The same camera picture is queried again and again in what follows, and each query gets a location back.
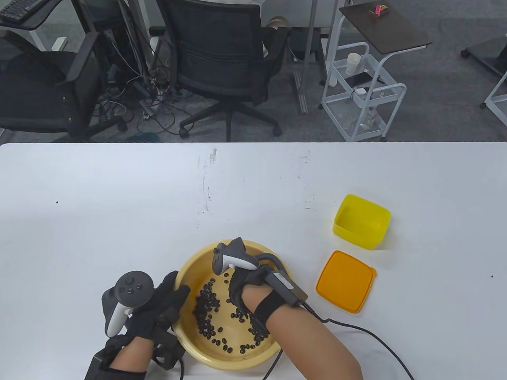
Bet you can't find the orange plastic lid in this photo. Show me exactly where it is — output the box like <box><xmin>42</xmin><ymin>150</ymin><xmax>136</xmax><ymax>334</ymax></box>
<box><xmin>316</xmin><ymin>251</ymin><xmax>377</xmax><ymax>314</ymax></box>

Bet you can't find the dark rolling platform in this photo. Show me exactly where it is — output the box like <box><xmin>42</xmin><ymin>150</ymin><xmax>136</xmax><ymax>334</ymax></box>
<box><xmin>461</xmin><ymin>35</ymin><xmax>507</xmax><ymax>76</ymax></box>

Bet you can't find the gray hand controller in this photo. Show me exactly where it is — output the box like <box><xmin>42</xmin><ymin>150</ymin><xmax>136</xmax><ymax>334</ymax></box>
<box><xmin>213</xmin><ymin>237</ymin><xmax>284</xmax><ymax>276</ymax></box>
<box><xmin>101</xmin><ymin>270</ymin><xmax>154</xmax><ymax>338</ymax></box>

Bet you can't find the black right wrist sensor box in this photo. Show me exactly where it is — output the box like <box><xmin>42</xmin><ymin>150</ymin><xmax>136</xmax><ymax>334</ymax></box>
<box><xmin>265</xmin><ymin>270</ymin><xmax>309</xmax><ymax>307</ymax></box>

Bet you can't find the aluminium post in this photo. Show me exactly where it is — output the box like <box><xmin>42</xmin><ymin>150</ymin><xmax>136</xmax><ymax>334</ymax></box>
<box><xmin>293</xmin><ymin>0</ymin><xmax>321</xmax><ymax>114</ymax></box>

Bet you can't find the black cable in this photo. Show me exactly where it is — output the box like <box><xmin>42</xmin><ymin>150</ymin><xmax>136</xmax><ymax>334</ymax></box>
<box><xmin>261</xmin><ymin>303</ymin><xmax>414</xmax><ymax>380</ymax></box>

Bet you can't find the black mesh office chair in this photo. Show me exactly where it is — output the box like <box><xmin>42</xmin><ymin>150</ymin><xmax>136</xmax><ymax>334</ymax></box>
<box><xmin>156</xmin><ymin>0</ymin><xmax>290</xmax><ymax>142</ymax></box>

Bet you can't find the tangle of cables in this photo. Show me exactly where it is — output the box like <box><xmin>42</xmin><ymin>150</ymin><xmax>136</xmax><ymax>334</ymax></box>
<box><xmin>95</xmin><ymin>40</ymin><xmax>191</xmax><ymax>135</ymax></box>

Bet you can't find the gray desk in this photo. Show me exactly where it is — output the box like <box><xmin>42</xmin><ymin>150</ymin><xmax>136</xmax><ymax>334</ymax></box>
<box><xmin>0</xmin><ymin>0</ymin><xmax>61</xmax><ymax>52</ymax></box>

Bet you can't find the black keyboard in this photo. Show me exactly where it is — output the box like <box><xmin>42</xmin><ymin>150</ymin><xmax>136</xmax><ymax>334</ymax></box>
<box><xmin>0</xmin><ymin>0</ymin><xmax>40</xmax><ymax>22</ymax></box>

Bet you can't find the dark top side table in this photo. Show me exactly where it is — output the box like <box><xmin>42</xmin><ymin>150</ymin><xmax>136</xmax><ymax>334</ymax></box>
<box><xmin>326</xmin><ymin>0</ymin><xmax>433</xmax><ymax>87</ymax></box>

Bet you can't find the person's right forearm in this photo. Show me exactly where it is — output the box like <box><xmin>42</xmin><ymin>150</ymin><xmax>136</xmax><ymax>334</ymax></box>
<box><xmin>242</xmin><ymin>285</ymin><xmax>363</xmax><ymax>380</ymax></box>

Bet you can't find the yellow plastic container box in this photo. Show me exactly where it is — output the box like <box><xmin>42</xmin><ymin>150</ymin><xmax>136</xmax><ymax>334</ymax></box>
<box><xmin>332</xmin><ymin>194</ymin><xmax>392</xmax><ymax>251</ymax></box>

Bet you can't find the white rolling cart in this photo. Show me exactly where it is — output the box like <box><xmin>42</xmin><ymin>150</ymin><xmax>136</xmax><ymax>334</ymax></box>
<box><xmin>320</xmin><ymin>42</ymin><xmax>407</xmax><ymax>142</ymax></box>

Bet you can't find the white metal frame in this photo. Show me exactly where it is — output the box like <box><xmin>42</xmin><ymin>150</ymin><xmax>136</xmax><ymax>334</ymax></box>
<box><xmin>480</xmin><ymin>73</ymin><xmax>507</xmax><ymax>127</ymax></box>

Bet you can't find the black computer tower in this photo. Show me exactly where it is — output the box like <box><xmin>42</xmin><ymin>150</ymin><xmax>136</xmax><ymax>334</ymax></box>
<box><xmin>77</xmin><ymin>0</ymin><xmax>151</xmax><ymax>80</ymax></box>

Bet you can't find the pile of coffee beans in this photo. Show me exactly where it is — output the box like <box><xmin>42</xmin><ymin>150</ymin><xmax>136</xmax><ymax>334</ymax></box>
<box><xmin>193</xmin><ymin>272</ymin><xmax>272</xmax><ymax>354</ymax></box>

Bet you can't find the yellow plastic basin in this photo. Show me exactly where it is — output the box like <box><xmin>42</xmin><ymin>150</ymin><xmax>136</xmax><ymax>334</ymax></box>
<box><xmin>173</xmin><ymin>239</ymin><xmax>295</xmax><ymax>371</ymax></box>

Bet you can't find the black padded office chair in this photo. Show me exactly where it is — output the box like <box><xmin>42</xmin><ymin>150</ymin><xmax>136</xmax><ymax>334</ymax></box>
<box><xmin>0</xmin><ymin>30</ymin><xmax>127</xmax><ymax>142</ymax></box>

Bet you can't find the person's right hand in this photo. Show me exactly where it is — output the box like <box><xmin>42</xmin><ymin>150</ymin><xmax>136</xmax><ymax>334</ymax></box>
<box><xmin>228</xmin><ymin>266</ymin><xmax>274</xmax><ymax>329</ymax></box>

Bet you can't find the person's left forearm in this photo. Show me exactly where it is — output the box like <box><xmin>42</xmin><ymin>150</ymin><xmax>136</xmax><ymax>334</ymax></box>
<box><xmin>107</xmin><ymin>336</ymin><xmax>155</xmax><ymax>380</ymax></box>

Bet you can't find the black wrist sensor box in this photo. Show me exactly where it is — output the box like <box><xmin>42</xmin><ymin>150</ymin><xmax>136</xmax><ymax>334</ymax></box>
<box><xmin>265</xmin><ymin>270</ymin><xmax>309</xmax><ymax>307</ymax></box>
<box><xmin>84</xmin><ymin>352</ymin><xmax>115</xmax><ymax>380</ymax></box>

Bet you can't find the black left wrist sensor box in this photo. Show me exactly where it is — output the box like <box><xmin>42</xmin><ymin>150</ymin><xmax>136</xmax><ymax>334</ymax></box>
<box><xmin>84</xmin><ymin>352</ymin><xmax>115</xmax><ymax>380</ymax></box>

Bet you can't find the black phone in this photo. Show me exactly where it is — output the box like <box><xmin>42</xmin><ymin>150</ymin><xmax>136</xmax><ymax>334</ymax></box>
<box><xmin>345</xmin><ymin>72</ymin><xmax>385</xmax><ymax>87</ymax></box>

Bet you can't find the person's left hand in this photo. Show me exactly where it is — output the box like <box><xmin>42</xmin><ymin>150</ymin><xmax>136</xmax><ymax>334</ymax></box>
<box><xmin>104</xmin><ymin>270</ymin><xmax>191</xmax><ymax>371</ymax></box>

